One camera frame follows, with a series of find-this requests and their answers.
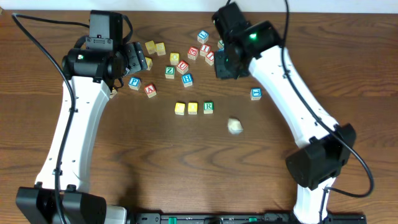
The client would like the green R block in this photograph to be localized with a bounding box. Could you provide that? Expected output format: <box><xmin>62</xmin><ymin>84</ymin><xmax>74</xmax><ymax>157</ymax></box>
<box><xmin>203</xmin><ymin>101</ymin><xmax>214</xmax><ymax>114</ymax></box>

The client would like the yellow o block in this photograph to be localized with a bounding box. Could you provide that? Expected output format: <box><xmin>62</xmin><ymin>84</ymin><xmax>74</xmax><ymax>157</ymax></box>
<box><xmin>188</xmin><ymin>102</ymin><xmax>198</xmax><ymax>114</ymax></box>
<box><xmin>170</xmin><ymin>52</ymin><xmax>180</xmax><ymax>65</ymax></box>

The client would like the blue l block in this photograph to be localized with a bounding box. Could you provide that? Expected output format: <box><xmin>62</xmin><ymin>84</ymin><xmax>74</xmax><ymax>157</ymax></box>
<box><xmin>197</xmin><ymin>30</ymin><xmax>209</xmax><ymax>44</ymax></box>
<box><xmin>227</xmin><ymin>118</ymin><xmax>243</xmax><ymax>135</ymax></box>

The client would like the yellow C block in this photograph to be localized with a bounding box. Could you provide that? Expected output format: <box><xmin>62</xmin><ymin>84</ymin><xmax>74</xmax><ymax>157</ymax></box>
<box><xmin>175</xmin><ymin>102</ymin><xmax>185</xmax><ymax>115</ymax></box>

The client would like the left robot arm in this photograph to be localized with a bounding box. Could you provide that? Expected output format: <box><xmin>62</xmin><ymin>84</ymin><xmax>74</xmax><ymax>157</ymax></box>
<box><xmin>16</xmin><ymin>10</ymin><xmax>147</xmax><ymax>223</ymax></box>

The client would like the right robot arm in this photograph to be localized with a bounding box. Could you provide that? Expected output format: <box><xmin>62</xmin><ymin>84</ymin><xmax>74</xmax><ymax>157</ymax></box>
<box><xmin>212</xmin><ymin>2</ymin><xmax>366</xmax><ymax>223</ymax></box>

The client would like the yellow block beside green L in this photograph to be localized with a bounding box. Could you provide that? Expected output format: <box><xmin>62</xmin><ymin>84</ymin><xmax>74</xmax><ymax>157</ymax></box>
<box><xmin>146</xmin><ymin>57</ymin><xmax>153</xmax><ymax>70</ymax></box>

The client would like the yellow block far left pair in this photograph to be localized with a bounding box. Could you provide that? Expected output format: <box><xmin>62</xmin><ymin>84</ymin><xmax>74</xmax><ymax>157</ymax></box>
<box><xmin>145</xmin><ymin>40</ymin><xmax>156</xmax><ymax>55</ymax></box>

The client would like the green 4 block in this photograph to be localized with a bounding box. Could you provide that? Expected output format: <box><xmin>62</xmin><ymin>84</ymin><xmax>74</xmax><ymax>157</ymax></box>
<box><xmin>218</xmin><ymin>40</ymin><xmax>224</xmax><ymax>49</ymax></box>

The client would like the red I block lower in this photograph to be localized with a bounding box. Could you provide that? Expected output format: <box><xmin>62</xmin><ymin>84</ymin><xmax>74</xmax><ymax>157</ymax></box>
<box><xmin>205</xmin><ymin>51</ymin><xmax>215</xmax><ymax>65</ymax></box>

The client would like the red i block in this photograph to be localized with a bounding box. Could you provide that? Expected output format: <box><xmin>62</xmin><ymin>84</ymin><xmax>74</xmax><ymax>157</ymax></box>
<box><xmin>199</xmin><ymin>44</ymin><xmax>211</xmax><ymax>57</ymax></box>
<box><xmin>205</xmin><ymin>51</ymin><xmax>215</xmax><ymax>65</ymax></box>

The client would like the blue P block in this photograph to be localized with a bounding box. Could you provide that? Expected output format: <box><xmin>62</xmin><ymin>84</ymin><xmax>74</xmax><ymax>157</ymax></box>
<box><xmin>128</xmin><ymin>77</ymin><xmax>141</xmax><ymax>91</ymax></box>

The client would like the yellow S block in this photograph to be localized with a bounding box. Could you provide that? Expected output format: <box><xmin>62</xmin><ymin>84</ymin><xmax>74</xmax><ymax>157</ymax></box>
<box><xmin>155</xmin><ymin>42</ymin><xmax>166</xmax><ymax>56</ymax></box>

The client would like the red I block upper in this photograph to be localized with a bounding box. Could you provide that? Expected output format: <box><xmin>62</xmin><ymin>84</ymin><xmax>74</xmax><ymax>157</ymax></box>
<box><xmin>199</xmin><ymin>44</ymin><xmax>211</xmax><ymax>57</ymax></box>

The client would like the red A block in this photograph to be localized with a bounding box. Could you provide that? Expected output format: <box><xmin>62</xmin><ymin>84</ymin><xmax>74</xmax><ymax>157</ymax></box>
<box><xmin>144</xmin><ymin>83</ymin><xmax>157</xmax><ymax>98</ymax></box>

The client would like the green Z block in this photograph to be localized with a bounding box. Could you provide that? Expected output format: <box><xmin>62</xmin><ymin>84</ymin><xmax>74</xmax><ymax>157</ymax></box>
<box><xmin>165</xmin><ymin>66</ymin><xmax>175</xmax><ymax>79</ymax></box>

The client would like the blue L block top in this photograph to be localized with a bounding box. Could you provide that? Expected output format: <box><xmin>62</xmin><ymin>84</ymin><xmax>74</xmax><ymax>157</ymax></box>
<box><xmin>197</xmin><ymin>30</ymin><xmax>209</xmax><ymax>44</ymax></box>

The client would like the blue T block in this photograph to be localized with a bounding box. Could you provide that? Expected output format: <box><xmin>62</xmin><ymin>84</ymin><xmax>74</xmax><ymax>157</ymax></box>
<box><xmin>250</xmin><ymin>88</ymin><xmax>262</xmax><ymax>101</ymax></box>

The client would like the red E block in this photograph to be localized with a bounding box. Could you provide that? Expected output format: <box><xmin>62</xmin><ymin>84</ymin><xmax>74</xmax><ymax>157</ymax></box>
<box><xmin>187</xmin><ymin>47</ymin><xmax>199</xmax><ymax>60</ymax></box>

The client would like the red U block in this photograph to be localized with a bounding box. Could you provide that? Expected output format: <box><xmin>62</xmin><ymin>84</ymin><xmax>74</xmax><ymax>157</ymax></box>
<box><xmin>176</xmin><ymin>60</ymin><xmax>189</xmax><ymax>75</ymax></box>

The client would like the blue H block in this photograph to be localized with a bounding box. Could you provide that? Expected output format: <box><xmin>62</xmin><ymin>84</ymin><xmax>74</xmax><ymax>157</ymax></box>
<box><xmin>182</xmin><ymin>73</ymin><xmax>193</xmax><ymax>88</ymax></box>

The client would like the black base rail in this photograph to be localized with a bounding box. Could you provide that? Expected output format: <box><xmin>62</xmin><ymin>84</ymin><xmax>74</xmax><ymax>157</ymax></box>
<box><xmin>128</xmin><ymin>213</ymin><xmax>367</xmax><ymax>224</ymax></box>

